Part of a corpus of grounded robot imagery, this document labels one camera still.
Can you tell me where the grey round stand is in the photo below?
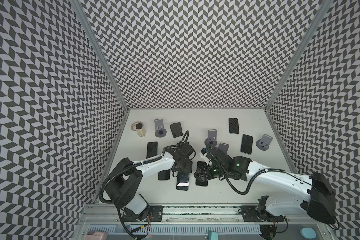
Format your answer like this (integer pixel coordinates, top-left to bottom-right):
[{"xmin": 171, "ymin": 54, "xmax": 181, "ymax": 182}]
[
  {"xmin": 218, "ymin": 143, "xmax": 229, "ymax": 155},
  {"xmin": 205, "ymin": 130, "xmax": 218, "ymax": 148},
  {"xmin": 256, "ymin": 134, "xmax": 273, "ymax": 151},
  {"xmin": 154, "ymin": 119, "xmax": 167, "ymax": 138}
]

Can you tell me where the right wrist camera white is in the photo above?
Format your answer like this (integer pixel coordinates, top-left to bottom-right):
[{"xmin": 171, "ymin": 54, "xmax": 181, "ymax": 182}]
[{"xmin": 200, "ymin": 148, "xmax": 212, "ymax": 165}]

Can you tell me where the teal phone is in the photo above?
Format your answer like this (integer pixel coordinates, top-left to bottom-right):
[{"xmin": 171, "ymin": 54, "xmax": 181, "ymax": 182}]
[
  {"xmin": 229, "ymin": 118, "xmax": 240, "ymax": 135},
  {"xmin": 176, "ymin": 172, "xmax": 190, "ymax": 191}
]

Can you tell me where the spice jar with black lid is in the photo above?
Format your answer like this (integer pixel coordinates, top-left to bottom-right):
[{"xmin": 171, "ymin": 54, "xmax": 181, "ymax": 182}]
[{"xmin": 131, "ymin": 122, "xmax": 147, "ymax": 138}]

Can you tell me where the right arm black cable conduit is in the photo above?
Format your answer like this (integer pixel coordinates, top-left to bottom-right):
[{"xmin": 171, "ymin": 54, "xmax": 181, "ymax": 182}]
[{"xmin": 204, "ymin": 140, "xmax": 307, "ymax": 196}]

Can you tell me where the silver aluminium corner post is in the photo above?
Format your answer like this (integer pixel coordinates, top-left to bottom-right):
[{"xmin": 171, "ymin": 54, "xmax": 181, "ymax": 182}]
[
  {"xmin": 265, "ymin": 0, "xmax": 334, "ymax": 113},
  {"xmin": 70, "ymin": 0, "xmax": 129, "ymax": 112}
]

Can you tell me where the purple edged phone black stand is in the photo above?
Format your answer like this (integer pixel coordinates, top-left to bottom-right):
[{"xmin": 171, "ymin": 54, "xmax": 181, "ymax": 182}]
[{"xmin": 158, "ymin": 170, "xmax": 171, "ymax": 181}]

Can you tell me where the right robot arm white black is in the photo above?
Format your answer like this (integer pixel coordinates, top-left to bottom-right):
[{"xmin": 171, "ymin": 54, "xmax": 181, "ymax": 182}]
[{"xmin": 194, "ymin": 148, "xmax": 338, "ymax": 225}]

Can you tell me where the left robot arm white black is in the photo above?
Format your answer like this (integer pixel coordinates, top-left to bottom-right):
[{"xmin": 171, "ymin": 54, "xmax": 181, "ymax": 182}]
[{"xmin": 99, "ymin": 140, "xmax": 196, "ymax": 219}]

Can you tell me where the silver aluminium corner post right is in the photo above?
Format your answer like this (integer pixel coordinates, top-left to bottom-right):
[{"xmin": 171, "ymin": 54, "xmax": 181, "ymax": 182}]
[{"xmin": 265, "ymin": 0, "xmax": 334, "ymax": 113}]

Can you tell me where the silver aluminium corner post left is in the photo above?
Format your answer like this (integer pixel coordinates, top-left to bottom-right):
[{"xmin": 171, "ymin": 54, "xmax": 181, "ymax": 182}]
[{"xmin": 70, "ymin": 0, "xmax": 129, "ymax": 112}]

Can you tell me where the metal base rail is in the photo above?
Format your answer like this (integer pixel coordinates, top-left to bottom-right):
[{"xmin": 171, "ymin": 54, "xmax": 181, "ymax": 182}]
[{"xmin": 80, "ymin": 204, "xmax": 316, "ymax": 237}]

